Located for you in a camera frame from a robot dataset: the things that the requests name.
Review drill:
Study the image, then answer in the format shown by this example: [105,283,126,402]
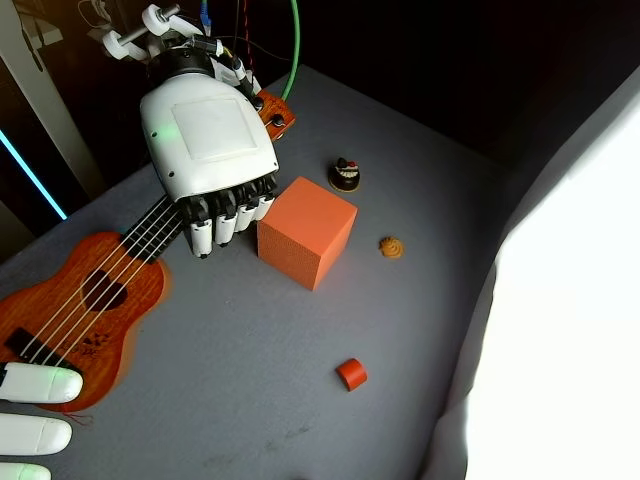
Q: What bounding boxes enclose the red and black twisted wire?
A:
[241,0,257,81]

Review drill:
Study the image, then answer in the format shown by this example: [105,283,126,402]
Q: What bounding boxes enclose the cyan light strip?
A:
[0,128,69,221]

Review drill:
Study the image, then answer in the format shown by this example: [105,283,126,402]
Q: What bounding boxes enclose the green cable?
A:
[280,0,302,101]

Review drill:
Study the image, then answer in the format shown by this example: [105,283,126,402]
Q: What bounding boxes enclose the orange cube block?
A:
[256,175,359,292]

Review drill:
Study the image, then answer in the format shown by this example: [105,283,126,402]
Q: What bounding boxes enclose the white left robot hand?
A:
[139,74,280,260]

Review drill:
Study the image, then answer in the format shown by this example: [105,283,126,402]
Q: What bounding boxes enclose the orange swirl cookie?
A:
[378,236,405,259]

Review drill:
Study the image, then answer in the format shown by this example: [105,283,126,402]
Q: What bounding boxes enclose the red cylinder with white cross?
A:
[334,357,369,393]

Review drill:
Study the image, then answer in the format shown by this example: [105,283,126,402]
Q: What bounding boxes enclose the white robot column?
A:
[0,0,109,200]

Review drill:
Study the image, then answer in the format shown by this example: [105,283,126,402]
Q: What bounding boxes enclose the toy chocolate cake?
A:
[328,157,362,194]

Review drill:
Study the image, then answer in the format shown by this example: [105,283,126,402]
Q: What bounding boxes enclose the small orange wooden ukulele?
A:
[0,89,297,414]

